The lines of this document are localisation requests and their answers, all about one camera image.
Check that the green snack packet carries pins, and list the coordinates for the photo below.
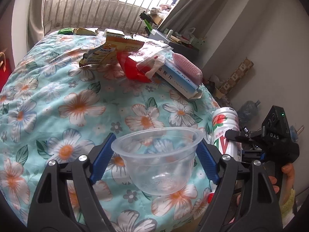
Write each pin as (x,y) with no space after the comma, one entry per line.
(66,31)

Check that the grey right curtain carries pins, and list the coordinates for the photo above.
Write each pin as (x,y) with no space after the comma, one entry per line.
(197,14)

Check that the grey left curtain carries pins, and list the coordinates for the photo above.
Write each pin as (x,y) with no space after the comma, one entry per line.
(35,29)

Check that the yellow green sleeve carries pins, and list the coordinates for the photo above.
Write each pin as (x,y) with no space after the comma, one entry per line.
(288,205)

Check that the pink hair brush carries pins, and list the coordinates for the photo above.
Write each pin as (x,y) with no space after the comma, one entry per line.
(188,68)

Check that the white cloth glove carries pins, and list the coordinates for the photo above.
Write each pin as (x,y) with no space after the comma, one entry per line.
(159,61)

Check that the blue white medicine box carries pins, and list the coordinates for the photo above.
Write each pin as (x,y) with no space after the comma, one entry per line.
(179,81)

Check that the grey curtain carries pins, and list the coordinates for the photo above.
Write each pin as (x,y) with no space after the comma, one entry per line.
(35,29)
(197,14)

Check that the small rectangular food box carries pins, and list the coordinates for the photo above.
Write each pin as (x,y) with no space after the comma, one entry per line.
(113,33)

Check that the yellow crumpled snack wrapper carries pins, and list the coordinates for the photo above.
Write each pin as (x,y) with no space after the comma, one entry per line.
(85,32)

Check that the wooden patterned plank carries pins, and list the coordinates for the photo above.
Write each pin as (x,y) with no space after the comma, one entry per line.
(237,75)

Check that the floral turquoise quilt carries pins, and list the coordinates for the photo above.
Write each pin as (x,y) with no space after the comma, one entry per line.
(53,109)

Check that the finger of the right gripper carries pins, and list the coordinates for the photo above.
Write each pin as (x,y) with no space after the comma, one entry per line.
(239,136)

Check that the clear plastic bowl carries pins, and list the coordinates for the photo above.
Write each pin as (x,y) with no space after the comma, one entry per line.
(159,161)

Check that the red plastic wrapper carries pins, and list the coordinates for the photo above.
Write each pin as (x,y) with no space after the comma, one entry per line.
(129,68)

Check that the grey cabinet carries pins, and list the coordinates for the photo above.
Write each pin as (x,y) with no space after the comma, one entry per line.
(190,53)

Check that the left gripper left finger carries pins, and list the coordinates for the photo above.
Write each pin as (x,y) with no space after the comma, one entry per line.
(51,208)

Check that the yellow orange snack bag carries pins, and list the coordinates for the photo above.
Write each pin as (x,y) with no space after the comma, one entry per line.
(107,52)

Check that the clear printed plastic bag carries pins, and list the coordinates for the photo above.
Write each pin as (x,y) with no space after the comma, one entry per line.
(145,56)

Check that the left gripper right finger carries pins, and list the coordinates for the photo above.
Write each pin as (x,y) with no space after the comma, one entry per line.
(258,208)

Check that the red gift bag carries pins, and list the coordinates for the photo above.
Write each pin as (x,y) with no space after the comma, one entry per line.
(5,69)

